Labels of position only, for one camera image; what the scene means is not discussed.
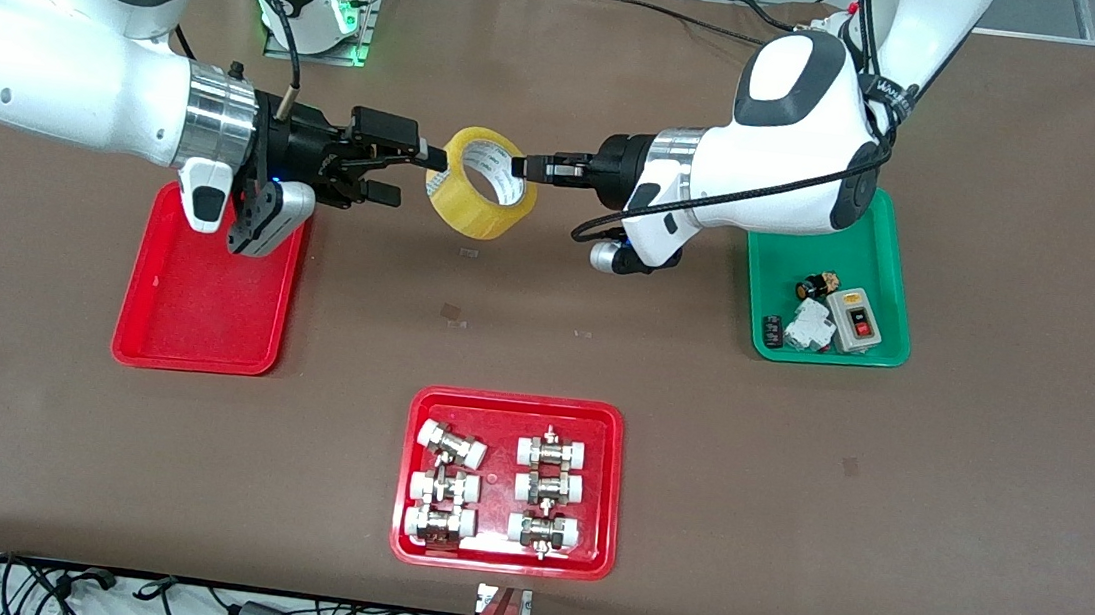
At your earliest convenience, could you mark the yellow packing tape roll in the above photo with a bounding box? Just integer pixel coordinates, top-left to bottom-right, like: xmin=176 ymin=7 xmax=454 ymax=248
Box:
xmin=421 ymin=121 xmax=545 ymax=247

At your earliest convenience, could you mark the empty red plastic tray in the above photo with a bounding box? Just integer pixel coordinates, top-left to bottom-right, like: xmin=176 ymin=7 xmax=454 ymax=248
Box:
xmin=108 ymin=173 xmax=312 ymax=383

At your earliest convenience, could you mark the green plastic tray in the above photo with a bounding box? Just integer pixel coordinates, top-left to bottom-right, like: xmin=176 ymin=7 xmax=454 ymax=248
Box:
xmin=736 ymin=175 xmax=927 ymax=375

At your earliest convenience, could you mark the red tray with fittings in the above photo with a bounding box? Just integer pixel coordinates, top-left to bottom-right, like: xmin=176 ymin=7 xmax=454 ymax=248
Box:
xmin=387 ymin=382 xmax=632 ymax=585

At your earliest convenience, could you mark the black orange push button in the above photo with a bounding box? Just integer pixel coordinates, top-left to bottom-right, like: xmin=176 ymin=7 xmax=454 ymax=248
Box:
xmin=793 ymin=269 xmax=841 ymax=304

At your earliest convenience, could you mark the white circuit breaker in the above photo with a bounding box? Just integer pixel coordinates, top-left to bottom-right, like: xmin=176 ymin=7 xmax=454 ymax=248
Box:
xmin=784 ymin=297 xmax=838 ymax=356

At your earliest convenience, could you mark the white capped brass pipe fitting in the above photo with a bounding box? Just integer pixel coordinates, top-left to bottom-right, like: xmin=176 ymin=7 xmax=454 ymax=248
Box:
xmin=415 ymin=418 xmax=491 ymax=471
xmin=504 ymin=508 xmax=584 ymax=565
xmin=407 ymin=465 xmax=482 ymax=509
xmin=515 ymin=423 xmax=593 ymax=473
xmin=513 ymin=467 xmax=588 ymax=511
xmin=401 ymin=501 xmax=479 ymax=551

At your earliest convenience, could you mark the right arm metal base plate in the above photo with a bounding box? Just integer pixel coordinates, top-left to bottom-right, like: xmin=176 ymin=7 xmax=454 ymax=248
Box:
xmin=263 ymin=0 xmax=383 ymax=69

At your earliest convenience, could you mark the black cable on table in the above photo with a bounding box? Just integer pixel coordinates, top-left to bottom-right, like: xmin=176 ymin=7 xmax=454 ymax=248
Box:
xmin=622 ymin=0 xmax=773 ymax=48

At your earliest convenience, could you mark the grey push button switch box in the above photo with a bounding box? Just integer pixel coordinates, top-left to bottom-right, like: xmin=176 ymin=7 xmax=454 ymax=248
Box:
xmin=822 ymin=284 xmax=887 ymax=359

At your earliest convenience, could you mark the silver metal bracket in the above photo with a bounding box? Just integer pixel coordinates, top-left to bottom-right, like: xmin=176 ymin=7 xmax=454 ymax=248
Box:
xmin=475 ymin=582 xmax=535 ymax=615

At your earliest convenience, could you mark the black floor cable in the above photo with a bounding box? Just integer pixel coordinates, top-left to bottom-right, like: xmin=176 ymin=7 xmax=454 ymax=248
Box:
xmin=133 ymin=571 xmax=181 ymax=604

